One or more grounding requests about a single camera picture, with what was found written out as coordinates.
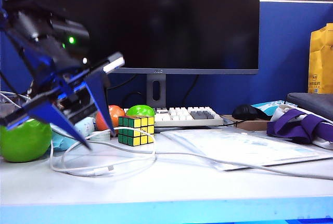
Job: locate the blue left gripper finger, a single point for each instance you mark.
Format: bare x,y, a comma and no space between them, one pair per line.
59,120
100,91

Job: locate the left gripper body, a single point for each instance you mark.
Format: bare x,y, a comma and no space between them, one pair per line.
44,63

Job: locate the light blue wet wipes pack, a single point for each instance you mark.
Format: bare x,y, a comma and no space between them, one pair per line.
59,143

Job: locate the orange-red round fruit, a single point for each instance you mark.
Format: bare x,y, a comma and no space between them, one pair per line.
117,116

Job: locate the black cylindrical wrist module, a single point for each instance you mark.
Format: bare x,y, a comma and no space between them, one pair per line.
72,31

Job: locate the light blue tape roll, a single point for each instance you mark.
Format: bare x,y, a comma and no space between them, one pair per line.
100,137

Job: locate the green apple without stem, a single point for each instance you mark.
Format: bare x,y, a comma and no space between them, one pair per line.
140,110

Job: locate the large green apple with stem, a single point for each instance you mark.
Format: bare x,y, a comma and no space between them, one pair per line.
23,146

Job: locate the faceted clear plastic cup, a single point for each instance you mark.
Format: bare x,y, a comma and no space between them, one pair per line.
6,109

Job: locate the Rubik's cube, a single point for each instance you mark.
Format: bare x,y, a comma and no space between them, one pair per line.
135,133

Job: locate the white and grey keyboard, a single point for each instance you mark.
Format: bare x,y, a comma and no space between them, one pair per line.
182,118

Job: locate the black computer monitor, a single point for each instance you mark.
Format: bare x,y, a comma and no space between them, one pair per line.
182,26

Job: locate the black computer mouse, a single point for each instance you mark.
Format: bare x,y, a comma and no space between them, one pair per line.
247,112

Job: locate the brown cardboard box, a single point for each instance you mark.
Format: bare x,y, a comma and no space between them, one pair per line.
252,125

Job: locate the document in clear sleeve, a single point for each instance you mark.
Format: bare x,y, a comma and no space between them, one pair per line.
247,148

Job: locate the light blue printed package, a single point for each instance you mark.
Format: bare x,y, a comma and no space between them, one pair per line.
270,104

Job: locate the white cloth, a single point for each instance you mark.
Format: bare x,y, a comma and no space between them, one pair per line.
281,111

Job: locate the purple cloth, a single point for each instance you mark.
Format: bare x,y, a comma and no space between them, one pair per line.
299,128

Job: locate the dark grey laptop bag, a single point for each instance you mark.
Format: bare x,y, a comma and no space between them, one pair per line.
314,103

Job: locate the yellow paper bag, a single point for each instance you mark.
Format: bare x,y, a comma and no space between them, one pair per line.
322,60

